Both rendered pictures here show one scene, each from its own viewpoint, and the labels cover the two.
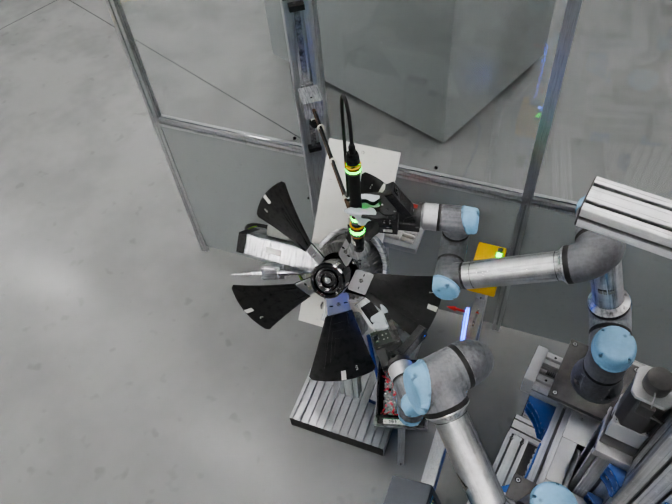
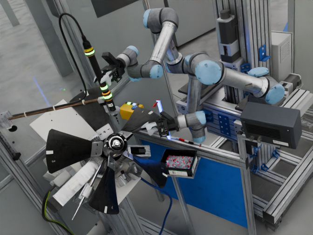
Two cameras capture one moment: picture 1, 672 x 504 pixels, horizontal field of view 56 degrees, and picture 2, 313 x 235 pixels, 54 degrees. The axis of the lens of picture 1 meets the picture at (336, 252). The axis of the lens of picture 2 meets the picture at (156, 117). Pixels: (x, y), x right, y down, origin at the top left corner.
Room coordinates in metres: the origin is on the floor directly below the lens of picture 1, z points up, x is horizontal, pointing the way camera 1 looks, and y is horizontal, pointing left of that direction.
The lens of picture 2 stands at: (0.52, 1.18, 2.20)
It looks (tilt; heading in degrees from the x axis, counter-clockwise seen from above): 35 degrees down; 290
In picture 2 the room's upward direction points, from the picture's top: 17 degrees counter-clockwise
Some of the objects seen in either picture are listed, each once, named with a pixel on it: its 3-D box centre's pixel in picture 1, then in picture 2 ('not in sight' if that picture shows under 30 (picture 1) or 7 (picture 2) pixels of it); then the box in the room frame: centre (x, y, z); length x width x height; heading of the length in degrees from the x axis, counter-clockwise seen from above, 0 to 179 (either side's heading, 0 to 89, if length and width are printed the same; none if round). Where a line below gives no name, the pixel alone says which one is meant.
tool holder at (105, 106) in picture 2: (357, 238); (109, 104); (1.20, -0.07, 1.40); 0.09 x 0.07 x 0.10; 9
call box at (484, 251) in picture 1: (486, 270); (132, 112); (1.30, -0.52, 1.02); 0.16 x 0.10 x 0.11; 154
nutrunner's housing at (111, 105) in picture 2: (355, 205); (100, 79); (1.19, -0.07, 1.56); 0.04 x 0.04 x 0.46
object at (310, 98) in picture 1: (310, 101); (0, 120); (1.81, 0.03, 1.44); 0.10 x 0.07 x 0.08; 9
